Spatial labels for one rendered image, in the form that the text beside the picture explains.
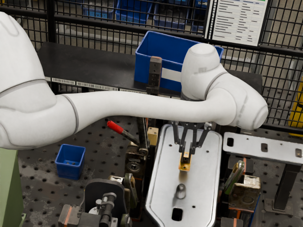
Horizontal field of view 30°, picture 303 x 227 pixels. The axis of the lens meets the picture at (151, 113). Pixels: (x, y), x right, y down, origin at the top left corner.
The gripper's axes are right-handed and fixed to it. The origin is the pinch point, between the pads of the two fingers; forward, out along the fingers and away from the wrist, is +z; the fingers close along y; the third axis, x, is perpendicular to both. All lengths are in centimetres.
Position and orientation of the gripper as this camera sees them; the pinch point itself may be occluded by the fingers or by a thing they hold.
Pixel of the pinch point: (186, 152)
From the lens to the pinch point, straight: 185.2
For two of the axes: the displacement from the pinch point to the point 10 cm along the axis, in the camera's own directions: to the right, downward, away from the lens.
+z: -0.7, 7.5, 6.6
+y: 9.9, 1.6, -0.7
